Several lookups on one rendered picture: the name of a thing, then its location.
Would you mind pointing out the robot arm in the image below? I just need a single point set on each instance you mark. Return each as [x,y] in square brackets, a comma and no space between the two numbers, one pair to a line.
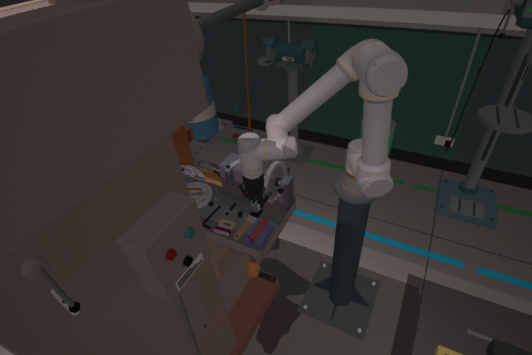
[372,111]

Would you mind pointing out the yellow block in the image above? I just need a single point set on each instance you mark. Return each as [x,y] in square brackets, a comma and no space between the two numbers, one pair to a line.
[447,351]

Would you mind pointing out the dark green box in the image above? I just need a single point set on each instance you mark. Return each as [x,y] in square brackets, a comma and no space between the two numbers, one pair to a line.
[514,347]

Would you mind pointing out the brown milling machine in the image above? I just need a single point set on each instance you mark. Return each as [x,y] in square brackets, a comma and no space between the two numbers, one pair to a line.
[83,177]

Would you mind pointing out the green push button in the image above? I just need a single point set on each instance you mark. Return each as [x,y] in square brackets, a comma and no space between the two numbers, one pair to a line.
[189,232]

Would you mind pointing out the blue tray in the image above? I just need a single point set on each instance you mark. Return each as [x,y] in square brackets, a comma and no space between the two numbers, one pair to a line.
[260,234]

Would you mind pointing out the red push button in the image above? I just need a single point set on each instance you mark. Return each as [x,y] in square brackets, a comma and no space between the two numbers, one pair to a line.
[171,254]

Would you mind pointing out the grey dividing head body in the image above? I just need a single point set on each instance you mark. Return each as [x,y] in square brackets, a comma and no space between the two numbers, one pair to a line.
[231,175]

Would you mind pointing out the grey tailstock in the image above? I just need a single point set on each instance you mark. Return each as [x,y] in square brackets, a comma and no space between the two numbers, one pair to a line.
[286,190]

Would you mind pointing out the orange brown box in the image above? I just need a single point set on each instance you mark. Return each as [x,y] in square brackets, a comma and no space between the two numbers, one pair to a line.
[184,144]

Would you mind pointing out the black push button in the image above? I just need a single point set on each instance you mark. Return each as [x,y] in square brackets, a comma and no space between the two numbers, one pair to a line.
[187,261]

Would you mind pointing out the white index plate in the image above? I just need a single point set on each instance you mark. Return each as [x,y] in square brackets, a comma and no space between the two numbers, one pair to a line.
[189,171]

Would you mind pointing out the white round dial plate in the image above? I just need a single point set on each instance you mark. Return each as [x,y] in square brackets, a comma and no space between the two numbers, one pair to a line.
[199,194]

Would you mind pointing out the white purple box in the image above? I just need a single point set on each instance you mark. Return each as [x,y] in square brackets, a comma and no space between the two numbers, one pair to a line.
[224,227]

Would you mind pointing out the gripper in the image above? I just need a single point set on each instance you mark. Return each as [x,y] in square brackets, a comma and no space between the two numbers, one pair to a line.
[252,183]

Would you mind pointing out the blue white drum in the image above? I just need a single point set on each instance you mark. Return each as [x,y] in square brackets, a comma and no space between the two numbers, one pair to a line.
[206,115]

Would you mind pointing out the red block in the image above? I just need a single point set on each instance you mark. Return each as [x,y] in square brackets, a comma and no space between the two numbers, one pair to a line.
[257,230]

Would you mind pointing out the green drill press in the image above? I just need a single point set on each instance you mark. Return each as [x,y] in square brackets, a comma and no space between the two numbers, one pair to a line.
[492,120]

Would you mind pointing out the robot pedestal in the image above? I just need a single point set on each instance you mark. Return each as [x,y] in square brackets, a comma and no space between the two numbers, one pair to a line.
[350,253]

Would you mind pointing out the white wall socket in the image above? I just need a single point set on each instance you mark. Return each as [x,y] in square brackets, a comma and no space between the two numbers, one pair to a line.
[443,141]

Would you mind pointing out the yellow ruler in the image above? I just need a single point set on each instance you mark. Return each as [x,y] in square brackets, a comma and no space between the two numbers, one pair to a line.
[210,175]

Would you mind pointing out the grey machine lever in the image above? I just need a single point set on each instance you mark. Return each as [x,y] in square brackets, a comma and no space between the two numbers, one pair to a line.
[52,284]

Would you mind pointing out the grey control box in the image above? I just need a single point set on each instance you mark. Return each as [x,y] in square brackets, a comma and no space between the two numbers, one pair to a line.
[163,253]

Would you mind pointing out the green bench grinder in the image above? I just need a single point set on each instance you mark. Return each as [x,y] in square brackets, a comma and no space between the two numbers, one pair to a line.
[288,84]

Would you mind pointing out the black bar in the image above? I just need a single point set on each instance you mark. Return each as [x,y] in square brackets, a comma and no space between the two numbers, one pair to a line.
[212,215]

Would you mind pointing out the white gear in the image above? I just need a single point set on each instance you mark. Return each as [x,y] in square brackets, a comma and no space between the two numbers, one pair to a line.
[275,176]

